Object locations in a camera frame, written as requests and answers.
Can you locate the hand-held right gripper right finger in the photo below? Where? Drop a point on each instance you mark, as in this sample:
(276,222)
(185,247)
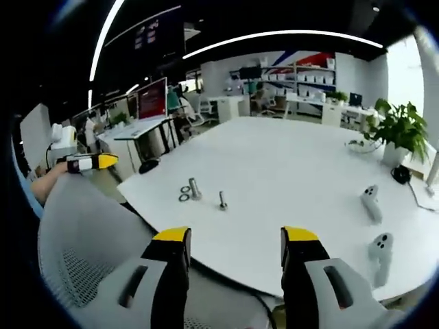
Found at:
(305,267)

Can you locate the black oval object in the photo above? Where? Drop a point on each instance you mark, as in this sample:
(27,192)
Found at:
(149,166)

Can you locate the white handheld controller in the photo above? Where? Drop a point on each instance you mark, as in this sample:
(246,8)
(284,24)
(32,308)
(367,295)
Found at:
(371,202)
(381,253)

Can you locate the small steel threaded stud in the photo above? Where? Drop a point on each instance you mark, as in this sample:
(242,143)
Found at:
(223,200)

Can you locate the grey mesh chair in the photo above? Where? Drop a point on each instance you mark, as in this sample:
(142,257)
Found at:
(89,222)

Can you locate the dark hanging screen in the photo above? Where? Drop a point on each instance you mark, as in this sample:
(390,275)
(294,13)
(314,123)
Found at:
(147,29)

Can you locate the curved ceiling light strip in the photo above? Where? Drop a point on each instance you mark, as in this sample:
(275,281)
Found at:
(284,32)
(99,41)

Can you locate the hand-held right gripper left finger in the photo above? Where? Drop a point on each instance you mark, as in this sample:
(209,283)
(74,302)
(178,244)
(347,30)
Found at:
(171,267)

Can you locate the large steel washer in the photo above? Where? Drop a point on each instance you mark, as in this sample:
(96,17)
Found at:
(179,197)
(182,189)

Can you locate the potted green plant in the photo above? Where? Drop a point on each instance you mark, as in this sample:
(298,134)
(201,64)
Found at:
(401,127)

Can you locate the white standing desk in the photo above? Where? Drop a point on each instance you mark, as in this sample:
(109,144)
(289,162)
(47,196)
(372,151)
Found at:
(144,127)

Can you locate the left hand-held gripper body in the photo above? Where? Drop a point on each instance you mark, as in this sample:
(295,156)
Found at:
(63,137)

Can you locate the large computer monitor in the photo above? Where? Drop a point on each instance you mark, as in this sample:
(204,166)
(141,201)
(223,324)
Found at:
(152,99)

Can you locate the white storage shelf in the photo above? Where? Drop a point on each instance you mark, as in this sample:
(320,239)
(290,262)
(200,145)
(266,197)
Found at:
(308,77)

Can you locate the large steel threaded stud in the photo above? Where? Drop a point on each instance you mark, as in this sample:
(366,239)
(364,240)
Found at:
(194,188)

